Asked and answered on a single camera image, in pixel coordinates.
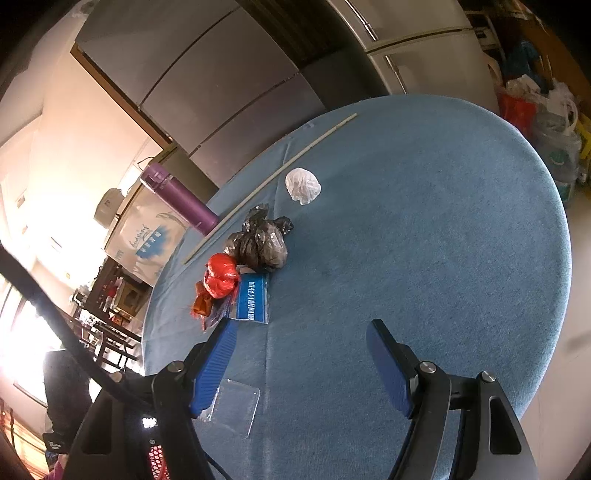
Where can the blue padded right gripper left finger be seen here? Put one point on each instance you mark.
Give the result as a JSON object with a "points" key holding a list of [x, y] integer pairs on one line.
{"points": [[207, 364]]}

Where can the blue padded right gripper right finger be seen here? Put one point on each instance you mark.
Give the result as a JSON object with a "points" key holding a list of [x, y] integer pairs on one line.
{"points": [[396, 366]]}

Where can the clear plastic lid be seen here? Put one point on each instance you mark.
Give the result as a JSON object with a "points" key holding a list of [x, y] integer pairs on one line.
{"points": [[233, 407]]}

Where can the orange snack wrapper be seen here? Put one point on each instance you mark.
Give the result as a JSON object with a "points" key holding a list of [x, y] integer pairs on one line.
{"points": [[203, 303]]}

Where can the blue printed paper box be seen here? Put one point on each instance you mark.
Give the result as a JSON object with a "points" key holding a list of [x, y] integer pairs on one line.
{"points": [[251, 303]]}

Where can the red plastic trash bag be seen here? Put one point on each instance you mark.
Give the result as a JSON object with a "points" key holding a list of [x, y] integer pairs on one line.
{"points": [[221, 275]]}

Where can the black plastic trash bag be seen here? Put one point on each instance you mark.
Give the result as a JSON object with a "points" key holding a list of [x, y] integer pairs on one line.
{"points": [[260, 245]]}

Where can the white paper ball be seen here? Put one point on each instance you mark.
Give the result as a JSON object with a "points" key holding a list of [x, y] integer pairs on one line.
{"points": [[302, 186]]}

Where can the red plastic trash basket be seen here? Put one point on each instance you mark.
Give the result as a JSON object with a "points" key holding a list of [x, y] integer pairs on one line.
{"points": [[157, 463]]}

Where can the dark wooden chair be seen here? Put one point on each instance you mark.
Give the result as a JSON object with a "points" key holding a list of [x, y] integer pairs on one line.
{"points": [[110, 344]]}

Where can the dark wooden dining table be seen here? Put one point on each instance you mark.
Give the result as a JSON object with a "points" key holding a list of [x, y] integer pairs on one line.
{"points": [[115, 294]]}

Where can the blue round tablecloth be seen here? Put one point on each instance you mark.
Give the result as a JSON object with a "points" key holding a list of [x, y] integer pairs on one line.
{"points": [[436, 216]]}

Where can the white chest freezer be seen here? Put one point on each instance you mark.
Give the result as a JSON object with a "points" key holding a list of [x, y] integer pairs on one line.
{"points": [[144, 233]]}

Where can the purple thermos bottle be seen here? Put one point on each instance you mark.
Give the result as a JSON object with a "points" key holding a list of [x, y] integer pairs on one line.
{"points": [[172, 192]]}

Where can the white rice cooker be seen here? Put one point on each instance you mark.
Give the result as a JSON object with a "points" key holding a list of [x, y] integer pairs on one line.
{"points": [[107, 207]]}

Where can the large clear water jug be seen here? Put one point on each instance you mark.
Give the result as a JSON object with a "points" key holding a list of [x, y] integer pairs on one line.
{"points": [[559, 148]]}

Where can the pile of plastic bags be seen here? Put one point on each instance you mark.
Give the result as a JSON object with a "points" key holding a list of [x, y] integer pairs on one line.
{"points": [[521, 100]]}

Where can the grey cabinet wardrobe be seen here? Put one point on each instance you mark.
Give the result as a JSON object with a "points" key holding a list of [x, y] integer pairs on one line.
{"points": [[205, 72]]}

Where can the silver refrigerator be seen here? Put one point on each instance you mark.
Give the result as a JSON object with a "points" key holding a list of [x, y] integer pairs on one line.
{"points": [[421, 47]]}

